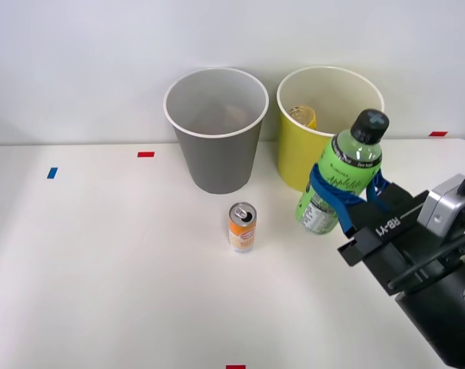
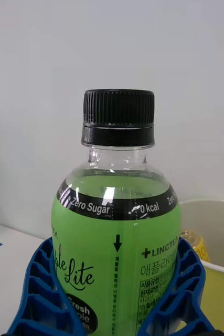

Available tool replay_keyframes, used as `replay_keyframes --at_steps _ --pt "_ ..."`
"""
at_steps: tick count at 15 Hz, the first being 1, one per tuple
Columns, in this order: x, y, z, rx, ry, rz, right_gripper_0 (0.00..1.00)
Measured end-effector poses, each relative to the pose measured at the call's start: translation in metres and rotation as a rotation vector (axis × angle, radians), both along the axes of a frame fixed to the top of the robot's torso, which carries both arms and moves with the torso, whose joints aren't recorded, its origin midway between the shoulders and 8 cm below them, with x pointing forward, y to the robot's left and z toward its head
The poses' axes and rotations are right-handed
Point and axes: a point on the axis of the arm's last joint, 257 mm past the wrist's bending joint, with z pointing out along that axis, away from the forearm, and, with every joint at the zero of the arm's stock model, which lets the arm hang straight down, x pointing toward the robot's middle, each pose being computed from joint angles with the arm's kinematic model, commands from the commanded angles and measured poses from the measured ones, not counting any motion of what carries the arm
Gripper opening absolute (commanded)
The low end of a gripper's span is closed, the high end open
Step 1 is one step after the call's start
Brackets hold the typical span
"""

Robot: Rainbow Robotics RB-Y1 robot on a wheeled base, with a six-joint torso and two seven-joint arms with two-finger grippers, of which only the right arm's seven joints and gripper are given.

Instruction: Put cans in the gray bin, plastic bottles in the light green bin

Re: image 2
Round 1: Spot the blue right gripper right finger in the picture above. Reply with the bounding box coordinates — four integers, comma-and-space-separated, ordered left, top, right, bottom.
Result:
140, 235, 218, 336

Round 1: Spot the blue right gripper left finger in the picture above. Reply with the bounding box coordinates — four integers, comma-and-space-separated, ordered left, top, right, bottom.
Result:
4, 236, 89, 336

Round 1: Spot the green bottle with black cap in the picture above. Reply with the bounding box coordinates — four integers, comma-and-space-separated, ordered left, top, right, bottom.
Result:
50, 89, 182, 336

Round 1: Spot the yellow-green plastic bin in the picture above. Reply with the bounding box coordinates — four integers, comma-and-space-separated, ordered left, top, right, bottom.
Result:
178, 199, 224, 336

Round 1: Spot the yellow label plastic bottle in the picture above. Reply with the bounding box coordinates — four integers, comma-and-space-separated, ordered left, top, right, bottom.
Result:
179, 230, 211, 263

